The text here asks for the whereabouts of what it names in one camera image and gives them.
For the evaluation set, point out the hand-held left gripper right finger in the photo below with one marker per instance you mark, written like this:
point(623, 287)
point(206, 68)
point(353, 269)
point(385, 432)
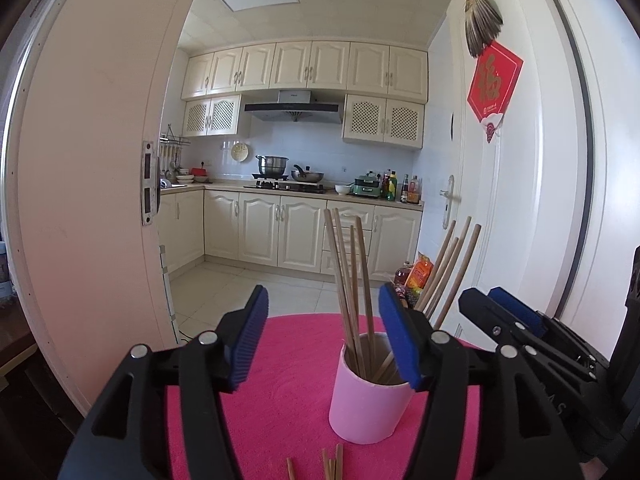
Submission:
point(400, 335)

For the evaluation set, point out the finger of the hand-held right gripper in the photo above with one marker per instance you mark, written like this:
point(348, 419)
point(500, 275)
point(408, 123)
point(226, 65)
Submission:
point(520, 307)
point(500, 325)

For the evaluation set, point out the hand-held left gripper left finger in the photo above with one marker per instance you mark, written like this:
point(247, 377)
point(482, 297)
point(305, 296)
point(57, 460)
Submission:
point(247, 340)

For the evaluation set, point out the bunch of wooden chopsticks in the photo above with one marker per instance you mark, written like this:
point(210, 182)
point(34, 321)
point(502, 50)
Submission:
point(366, 290)

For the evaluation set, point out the pink cup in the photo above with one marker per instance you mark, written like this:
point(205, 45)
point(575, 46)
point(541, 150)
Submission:
point(360, 410)

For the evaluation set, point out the single wooden chopstick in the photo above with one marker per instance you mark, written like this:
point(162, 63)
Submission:
point(290, 469)
point(325, 466)
point(339, 462)
point(332, 471)

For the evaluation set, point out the cooking oil bottle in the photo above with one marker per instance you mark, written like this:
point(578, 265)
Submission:
point(401, 277)

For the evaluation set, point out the orange snack packet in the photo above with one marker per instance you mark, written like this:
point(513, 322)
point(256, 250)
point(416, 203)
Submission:
point(419, 272)

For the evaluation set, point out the pink tablecloth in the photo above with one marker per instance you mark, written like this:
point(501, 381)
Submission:
point(280, 420)

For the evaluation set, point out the white metal rack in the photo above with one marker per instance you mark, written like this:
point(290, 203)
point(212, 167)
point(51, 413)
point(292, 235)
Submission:
point(167, 290)

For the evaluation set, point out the cream lower cabinets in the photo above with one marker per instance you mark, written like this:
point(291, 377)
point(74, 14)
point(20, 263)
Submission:
point(260, 230)

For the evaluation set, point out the row of condiment bottles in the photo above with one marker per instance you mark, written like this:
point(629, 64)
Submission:
point(402, 189)

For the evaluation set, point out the green electric cooker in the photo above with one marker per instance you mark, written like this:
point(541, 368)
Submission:
point(367, 187)

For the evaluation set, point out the white bowl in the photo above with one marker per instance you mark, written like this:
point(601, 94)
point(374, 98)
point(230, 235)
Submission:
point(342, 190)

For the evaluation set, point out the gas stove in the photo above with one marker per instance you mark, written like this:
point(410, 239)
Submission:
point(285, 186)

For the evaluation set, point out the kitchen sink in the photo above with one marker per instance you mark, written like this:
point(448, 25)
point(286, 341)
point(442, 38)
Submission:
point(172, 185)

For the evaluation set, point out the stacked white bowls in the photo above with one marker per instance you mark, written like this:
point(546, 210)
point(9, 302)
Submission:
point(184, 177)

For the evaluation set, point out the black wok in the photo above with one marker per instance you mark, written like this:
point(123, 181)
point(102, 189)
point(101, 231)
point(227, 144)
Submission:
point(308, 176)

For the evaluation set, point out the steel pot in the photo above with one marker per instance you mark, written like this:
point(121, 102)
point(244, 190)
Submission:
point(272, 166)

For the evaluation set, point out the metal door lock plate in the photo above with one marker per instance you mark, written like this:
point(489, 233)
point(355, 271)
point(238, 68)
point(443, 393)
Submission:
point(149, 185)

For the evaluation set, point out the hanging utensil rack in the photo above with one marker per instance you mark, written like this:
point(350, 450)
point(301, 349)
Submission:
point(172, 147)

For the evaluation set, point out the wide lattice door cabinet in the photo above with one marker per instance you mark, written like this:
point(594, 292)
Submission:
point(384, 121)

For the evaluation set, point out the small lattice door cabinet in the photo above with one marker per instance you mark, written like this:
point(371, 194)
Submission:
point(210, 116)

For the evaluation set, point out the range hood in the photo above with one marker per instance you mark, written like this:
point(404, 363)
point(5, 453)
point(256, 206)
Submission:
point(292, 107)

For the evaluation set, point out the white sliding door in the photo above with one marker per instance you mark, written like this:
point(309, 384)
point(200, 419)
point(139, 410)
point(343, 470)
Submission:
point(85, 160)

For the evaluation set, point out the cream upper cabinet row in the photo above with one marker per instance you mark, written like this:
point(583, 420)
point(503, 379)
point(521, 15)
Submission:
point(300, 65)

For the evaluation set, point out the feather fan on door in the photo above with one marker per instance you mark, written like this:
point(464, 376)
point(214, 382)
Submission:
point(482, 20)

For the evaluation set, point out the round wall strainer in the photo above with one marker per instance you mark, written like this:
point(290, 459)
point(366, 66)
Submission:
point(239, 151)

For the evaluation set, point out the red wall poster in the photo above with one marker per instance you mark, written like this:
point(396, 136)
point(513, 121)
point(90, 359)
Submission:
point(492, 85)

